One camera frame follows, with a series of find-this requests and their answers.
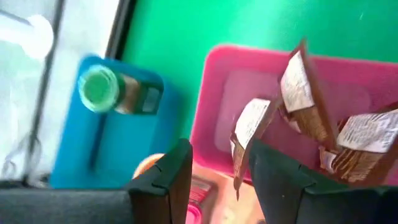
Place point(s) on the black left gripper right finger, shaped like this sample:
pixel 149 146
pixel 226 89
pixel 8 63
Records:
pixel 286 193

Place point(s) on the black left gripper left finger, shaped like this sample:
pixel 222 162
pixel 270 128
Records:
pixel 164 186

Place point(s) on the pink-lid spice jar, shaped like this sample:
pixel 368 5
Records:
pixel 199 199

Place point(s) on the brown spice packet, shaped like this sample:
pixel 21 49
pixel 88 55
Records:
pixel 298 87
pixel 363 140
pixel 250 124

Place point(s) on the green-lid glass spice jar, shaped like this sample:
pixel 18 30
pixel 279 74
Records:
pixel 105 88

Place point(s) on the blue plastic bin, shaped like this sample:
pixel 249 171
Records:
pixel 118 149

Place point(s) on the pink plastic bin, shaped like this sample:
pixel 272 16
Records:
pixel 224 99

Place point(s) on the black table frame rail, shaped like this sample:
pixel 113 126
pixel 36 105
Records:
pixel 119 28

